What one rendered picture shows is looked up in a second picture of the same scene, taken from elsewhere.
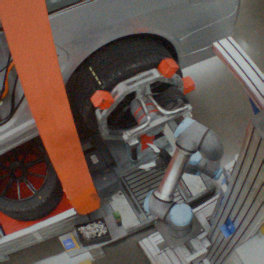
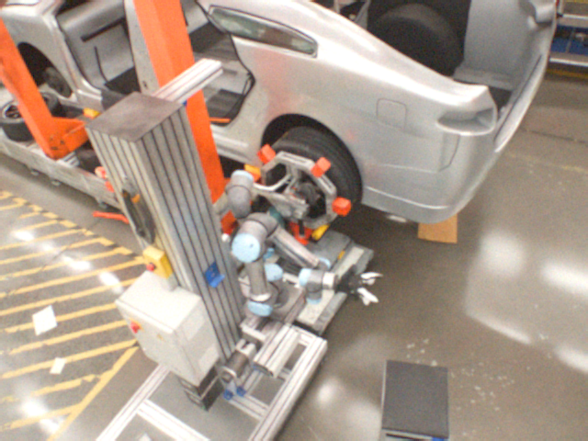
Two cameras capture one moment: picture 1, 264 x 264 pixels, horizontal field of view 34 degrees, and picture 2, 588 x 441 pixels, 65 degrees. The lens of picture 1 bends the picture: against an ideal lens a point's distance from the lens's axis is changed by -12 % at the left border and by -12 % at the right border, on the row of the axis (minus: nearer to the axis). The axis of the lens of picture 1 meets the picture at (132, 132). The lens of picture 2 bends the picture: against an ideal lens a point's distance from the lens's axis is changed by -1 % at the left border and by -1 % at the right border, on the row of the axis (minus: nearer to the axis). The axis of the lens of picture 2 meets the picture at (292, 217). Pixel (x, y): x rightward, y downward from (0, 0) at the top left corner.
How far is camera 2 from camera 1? 2.10 m
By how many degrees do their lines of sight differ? 39
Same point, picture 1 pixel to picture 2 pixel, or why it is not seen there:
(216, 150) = (231, 202)
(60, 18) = (259, 52)
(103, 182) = not seen: hidden behind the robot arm
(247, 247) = (150, 279)
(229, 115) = (412, 310)
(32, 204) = not seen: hidden behind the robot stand
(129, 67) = (295, 144)
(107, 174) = not seen: hidden behind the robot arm
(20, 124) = (230, 138)
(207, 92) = (421, 280)
